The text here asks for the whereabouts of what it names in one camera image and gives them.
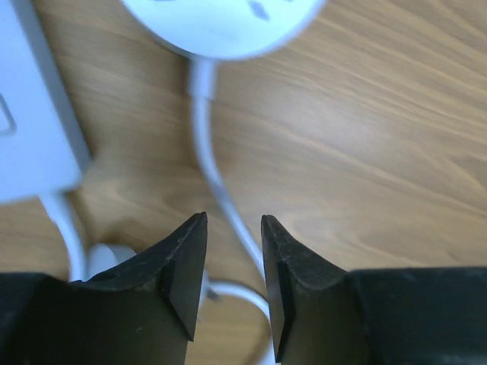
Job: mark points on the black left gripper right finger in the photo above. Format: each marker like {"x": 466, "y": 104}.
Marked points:
{"x": 322, "y": 314}

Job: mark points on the light blue power strip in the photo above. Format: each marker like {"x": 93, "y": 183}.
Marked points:
{"x": 42, "y": 147}

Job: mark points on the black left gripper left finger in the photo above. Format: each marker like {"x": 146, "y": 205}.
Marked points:
{"x": 142, "y": 311}

